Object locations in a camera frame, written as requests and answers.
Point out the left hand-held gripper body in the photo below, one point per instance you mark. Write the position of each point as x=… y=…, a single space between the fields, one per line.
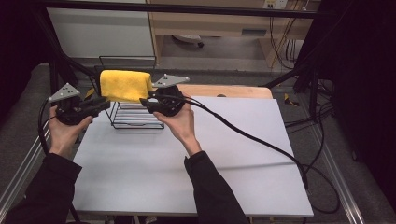
x=71 y=112

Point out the grey chair base with wheel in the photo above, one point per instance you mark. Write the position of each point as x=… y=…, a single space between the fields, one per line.
x=188 y=39

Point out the wooden board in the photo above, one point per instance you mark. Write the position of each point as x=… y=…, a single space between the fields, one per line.
x=230 y=91

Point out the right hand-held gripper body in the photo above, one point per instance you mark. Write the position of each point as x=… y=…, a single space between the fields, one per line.
x=169 y=102

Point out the light wooden desk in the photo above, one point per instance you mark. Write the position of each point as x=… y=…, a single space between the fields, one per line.
x=211 y=26

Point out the black curtain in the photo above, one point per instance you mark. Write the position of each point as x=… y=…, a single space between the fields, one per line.
x=18 y=46
x=364 y=77

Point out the yellow and black tape piece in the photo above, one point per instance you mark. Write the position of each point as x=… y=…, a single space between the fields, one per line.
x=90 y=92
x=291 y=101

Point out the white wall power outlet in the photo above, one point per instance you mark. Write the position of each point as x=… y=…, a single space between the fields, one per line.
x=275 y=3

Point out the person's right hand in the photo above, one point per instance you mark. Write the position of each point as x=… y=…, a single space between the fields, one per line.
x=183 y=127

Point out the black metal frame strut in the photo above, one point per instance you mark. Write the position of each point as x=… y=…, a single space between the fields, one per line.
x=313 y=84
x=54 y=71

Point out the yellow towel with black edge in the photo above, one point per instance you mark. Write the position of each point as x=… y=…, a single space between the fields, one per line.
x=124 y=85

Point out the white cabinet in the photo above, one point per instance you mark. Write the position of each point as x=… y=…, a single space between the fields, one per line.
x=99 y=34

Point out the person's left hand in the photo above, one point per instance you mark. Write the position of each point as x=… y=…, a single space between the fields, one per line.
x=63 y=137

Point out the black metal frame bar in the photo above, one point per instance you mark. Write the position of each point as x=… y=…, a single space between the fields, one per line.
x=186 y=8

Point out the aluminium rail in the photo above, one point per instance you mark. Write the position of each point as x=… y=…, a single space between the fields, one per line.
x=339 y=174
x=18 y=174

